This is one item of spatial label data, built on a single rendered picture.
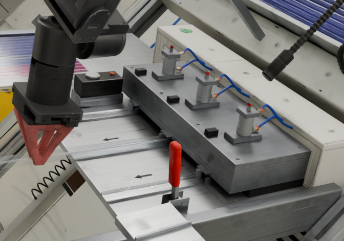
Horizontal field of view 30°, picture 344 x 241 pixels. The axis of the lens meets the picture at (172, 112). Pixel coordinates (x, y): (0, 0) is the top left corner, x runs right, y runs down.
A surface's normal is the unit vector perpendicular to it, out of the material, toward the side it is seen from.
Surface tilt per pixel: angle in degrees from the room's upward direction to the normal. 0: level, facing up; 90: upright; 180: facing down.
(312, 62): 90
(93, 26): 100
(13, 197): 90
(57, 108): 38
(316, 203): 90
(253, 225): 90
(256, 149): 44
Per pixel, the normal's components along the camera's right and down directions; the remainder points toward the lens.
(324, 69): -0.52, -0.55
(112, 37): 0.75, 0.14
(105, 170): 0.14, -0.89
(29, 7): 0.49, 0.44
